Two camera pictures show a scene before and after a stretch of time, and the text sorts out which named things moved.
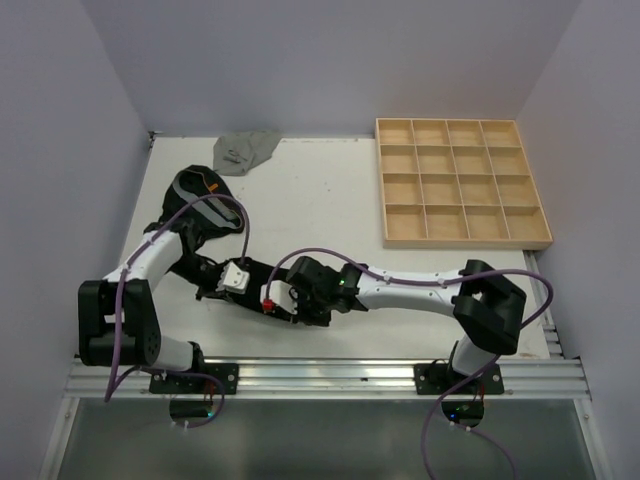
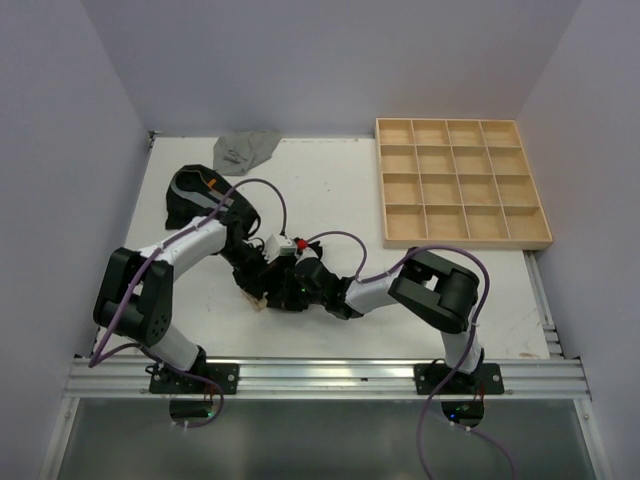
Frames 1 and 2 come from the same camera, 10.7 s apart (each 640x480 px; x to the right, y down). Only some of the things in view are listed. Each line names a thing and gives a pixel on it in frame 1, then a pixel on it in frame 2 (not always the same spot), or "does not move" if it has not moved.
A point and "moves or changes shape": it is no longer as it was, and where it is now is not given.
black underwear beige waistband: x=205 y=274 moves or changes shape
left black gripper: x=210 y=291 -> x=263 y=269
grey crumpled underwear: x=235 y=154 does not move
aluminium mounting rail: x=338 y=379 does not move
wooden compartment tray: x=458 y=184 does not move
